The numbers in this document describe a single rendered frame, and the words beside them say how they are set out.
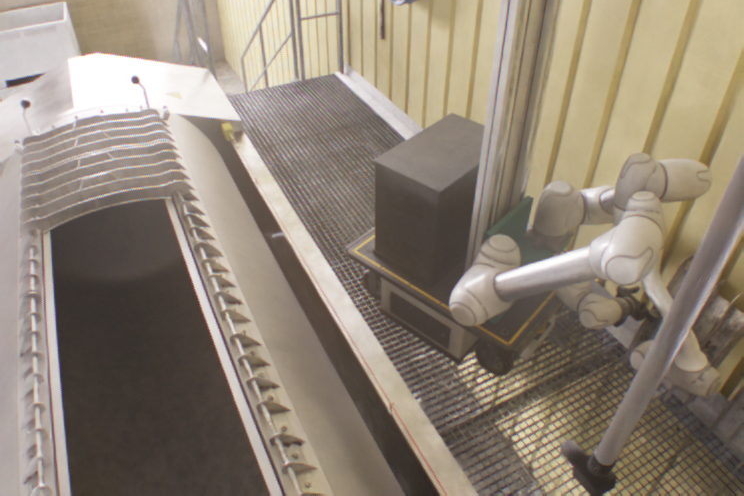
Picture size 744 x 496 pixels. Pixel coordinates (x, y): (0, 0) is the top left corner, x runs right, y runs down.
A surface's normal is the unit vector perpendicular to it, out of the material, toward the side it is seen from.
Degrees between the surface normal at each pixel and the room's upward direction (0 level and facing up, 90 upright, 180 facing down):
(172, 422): 6
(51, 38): 90
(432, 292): 0
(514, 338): 0
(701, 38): 90
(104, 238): 76
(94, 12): 90
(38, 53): 90
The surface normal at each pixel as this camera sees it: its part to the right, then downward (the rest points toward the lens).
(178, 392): 0.00, -0.78
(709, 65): -0.89, 0.28
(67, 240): 0.69, 0.29
